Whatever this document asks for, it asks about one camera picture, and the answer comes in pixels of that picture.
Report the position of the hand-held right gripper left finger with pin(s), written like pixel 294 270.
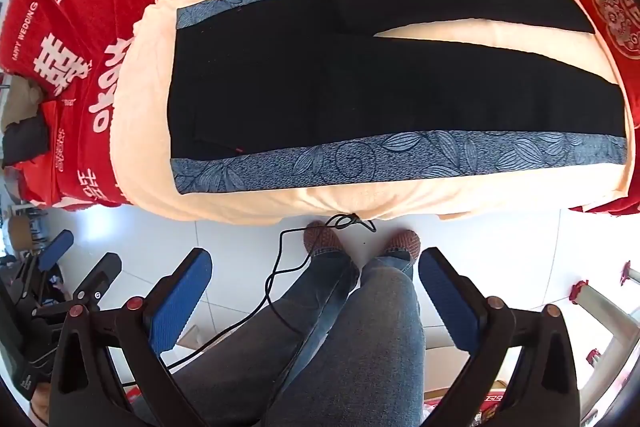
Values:
pixel 182 302

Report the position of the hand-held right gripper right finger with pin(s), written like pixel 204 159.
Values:
pixel 447 302

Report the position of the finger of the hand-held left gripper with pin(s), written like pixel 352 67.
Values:
pixel 56 249
pixel 100 279

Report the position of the black pants with patterned stripes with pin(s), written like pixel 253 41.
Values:
pixel 310 92

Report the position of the person's left forearm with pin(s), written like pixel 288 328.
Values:
pixel 40 407

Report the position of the wooden chair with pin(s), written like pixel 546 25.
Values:
pixel 22 232

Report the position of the cardboard box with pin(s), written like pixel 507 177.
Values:
pixel 447 367

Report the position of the person's right knitted slipper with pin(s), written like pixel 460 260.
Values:
pixel 401 244

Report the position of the person's knitted slipper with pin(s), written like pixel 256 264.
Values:
pixel 322 238
pixel 401 244

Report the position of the person's left leg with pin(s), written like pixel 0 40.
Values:
pixel 280 332

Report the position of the person's left knitted slipper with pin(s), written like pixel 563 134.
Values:
pixel 322 238

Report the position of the peach blanket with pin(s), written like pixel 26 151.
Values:
pixel 320 207

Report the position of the white metal rack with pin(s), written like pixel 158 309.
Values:
pixel 615 322

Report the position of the red patterned pillow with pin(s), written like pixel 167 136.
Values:
pixel 610 7

